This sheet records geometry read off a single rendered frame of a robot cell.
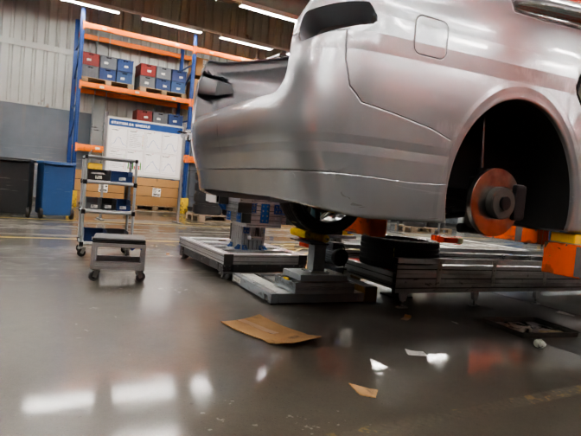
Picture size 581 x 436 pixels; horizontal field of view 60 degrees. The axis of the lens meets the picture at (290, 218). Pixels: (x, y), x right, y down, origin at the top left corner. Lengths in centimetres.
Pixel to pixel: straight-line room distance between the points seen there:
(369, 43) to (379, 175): 49
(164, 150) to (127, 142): 70
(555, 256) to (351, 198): 130
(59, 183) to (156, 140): 190
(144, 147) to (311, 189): 813
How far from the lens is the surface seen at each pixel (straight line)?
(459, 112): 225
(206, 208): 1126
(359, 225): 418
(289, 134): 202
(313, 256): 383
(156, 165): 1002
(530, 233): 545
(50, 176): 948
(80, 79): 1315
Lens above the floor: 82
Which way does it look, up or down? 3 degrees down
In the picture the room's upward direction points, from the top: 5 degrees clockwise
